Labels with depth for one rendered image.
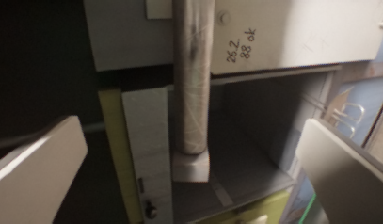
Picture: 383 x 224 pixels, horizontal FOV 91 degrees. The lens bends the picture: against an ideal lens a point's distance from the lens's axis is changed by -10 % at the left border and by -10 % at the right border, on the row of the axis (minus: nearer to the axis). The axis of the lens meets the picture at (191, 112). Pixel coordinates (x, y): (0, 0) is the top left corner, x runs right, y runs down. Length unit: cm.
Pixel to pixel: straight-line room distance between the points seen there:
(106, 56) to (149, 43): 7
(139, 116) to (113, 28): 15
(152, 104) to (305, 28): 27
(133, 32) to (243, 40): 18
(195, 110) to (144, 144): 28
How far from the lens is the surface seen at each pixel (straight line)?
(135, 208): 57
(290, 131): 81
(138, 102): 37
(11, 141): 56
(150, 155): 44
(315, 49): 39
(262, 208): 90
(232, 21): 27
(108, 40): 36
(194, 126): 16
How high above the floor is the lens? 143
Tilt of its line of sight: 19 degrees down
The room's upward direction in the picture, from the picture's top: 100 degrees counter-clockwise
